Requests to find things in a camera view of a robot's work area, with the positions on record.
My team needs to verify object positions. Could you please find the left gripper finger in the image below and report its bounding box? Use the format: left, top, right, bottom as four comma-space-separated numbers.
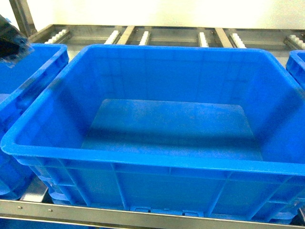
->
0, 15, 33, 66

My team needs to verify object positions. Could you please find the left neighbour blue crate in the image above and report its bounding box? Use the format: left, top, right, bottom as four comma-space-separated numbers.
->
0, 43, 69, 200

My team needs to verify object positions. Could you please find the neighbour blue crate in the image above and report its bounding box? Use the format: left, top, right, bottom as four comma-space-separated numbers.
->
286, 50, 305, 90
0, 43, 69, 200

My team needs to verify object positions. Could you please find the steel shelf rack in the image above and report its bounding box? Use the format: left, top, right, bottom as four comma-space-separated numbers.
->
2, 0, 305, 229

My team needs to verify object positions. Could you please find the blue plastic crate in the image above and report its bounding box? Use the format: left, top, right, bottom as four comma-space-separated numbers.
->
1, 44, 305, 222

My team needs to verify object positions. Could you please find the right neighbour blue crate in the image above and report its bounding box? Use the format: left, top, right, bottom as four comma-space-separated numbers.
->
286, 50, 305, 90

